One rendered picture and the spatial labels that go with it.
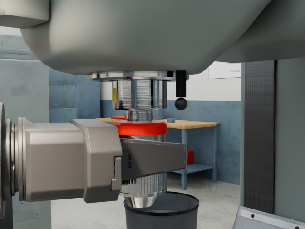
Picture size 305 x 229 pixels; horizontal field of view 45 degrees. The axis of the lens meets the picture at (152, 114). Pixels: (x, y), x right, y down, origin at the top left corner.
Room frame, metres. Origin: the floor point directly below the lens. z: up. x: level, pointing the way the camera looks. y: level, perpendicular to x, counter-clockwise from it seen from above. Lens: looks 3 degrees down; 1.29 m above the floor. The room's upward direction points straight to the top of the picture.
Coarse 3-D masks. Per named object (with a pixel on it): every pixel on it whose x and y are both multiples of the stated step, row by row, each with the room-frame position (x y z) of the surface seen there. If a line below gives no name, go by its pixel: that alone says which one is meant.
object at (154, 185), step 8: (120, 136) 0.30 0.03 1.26; (128, 136) 0.30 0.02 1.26; (136, 136) 0.30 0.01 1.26; (144, 136) 0.30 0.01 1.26; (152, 136) 0.30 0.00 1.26; (160, 136) 0.31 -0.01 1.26; (152, 176) 0.30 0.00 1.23; (160, 176) 0.31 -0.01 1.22; (128, 184) 0.30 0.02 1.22; (136, 184) 0.30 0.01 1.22; (144, 184) 0.30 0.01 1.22; (152, 184) 0.30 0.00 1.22; (160, 184) 0.31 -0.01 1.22; (120, 192) 0.31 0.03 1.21; (128, 192) 0.30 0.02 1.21; (136, 192) 0.30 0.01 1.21; (144, 192) 0.30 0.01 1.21; (152, 192) 0.30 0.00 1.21; (160, 192) 0.31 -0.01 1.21
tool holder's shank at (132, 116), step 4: (128, 112) 0.32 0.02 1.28; (132, 112) 0.31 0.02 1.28; (136, 112) 0.31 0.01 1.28; (140, 112) 0.31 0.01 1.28; (144, 112) 0.31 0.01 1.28; (148, 112) 0.31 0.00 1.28; (152, 112) 0.32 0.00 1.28; (128, 116) 0.32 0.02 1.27; (132, 116) 0.31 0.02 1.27; (136, 116) 0.31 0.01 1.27; (140, 116) 0.31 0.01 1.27; (144, 116) 0.31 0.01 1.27; (148, 116) 0.31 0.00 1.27; (152, 116) 0.32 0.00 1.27; (128, 120) 0.32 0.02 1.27; (132, 120) 0.31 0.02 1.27; (136, 120) 0.31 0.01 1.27; (140, 120) 0.31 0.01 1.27; (144, 120) 0.31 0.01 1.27; (148, 120) 0.31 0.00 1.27; (152, 120) 0.32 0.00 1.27
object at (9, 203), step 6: (6, 204) 0.70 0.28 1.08; (12, 204) 0.71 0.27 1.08; (6, 210) 0.70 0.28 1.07; (12, 210) 0.71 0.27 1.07; (6, 216) 0.70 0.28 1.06; (12, 216) 0.71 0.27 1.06; (0, 222) 0.69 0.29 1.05; (6, 222) 0.70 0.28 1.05; (12, 222) 0.71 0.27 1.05; (0, 228) 0.69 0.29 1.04; (6, 228) 0.70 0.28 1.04; (12, 228) 0.71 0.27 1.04
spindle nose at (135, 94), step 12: (120, 84) 0.30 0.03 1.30; (132, 84) 0.30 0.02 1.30; (144, 84) 0.30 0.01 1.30; (156, 84) 0.30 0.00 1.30; (120, 96) 0.30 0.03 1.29; (132, 96) 0.30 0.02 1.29; (144, 96) 0.30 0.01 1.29; (156, 96) 0.30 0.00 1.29; (120, 108) 0.30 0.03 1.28; (132, 108) 0.30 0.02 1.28; (144, 108) 0.30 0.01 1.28; (156, 108) 0.30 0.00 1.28
